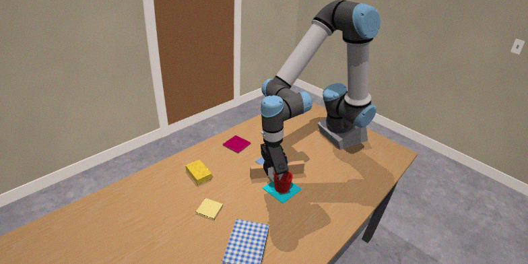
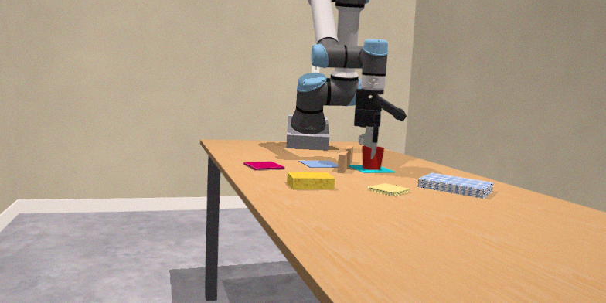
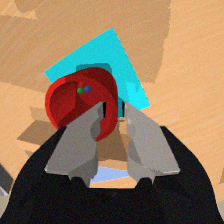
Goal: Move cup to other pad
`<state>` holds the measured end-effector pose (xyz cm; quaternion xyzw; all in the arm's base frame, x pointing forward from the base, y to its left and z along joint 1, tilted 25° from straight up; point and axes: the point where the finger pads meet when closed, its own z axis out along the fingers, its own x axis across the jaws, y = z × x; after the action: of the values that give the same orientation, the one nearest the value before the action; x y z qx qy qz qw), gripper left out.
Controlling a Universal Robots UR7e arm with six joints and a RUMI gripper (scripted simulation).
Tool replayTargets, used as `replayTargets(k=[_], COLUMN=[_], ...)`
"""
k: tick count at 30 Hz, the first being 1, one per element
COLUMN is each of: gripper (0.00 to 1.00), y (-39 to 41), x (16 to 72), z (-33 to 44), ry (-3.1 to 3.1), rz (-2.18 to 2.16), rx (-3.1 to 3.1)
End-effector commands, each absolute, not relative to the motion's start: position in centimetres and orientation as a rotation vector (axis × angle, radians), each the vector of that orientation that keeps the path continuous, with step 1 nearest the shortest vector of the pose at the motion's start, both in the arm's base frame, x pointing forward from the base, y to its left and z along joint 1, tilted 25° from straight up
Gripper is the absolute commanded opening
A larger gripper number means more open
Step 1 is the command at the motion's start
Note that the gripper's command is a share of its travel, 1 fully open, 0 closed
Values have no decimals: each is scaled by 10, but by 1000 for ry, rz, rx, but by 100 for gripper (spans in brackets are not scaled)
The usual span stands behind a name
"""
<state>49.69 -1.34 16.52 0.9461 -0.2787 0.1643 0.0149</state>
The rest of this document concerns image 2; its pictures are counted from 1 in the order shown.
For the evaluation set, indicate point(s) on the yellow sponge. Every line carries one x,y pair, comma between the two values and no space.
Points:
310,180

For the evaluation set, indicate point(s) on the pale yellow sticky-note pad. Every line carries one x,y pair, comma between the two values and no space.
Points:
388,189

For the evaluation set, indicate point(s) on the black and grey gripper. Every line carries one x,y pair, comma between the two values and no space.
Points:
370,114

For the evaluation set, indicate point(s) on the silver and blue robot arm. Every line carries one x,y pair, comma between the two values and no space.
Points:
314,90

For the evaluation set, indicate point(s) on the magenta square pad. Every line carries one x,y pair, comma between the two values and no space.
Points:
258,166

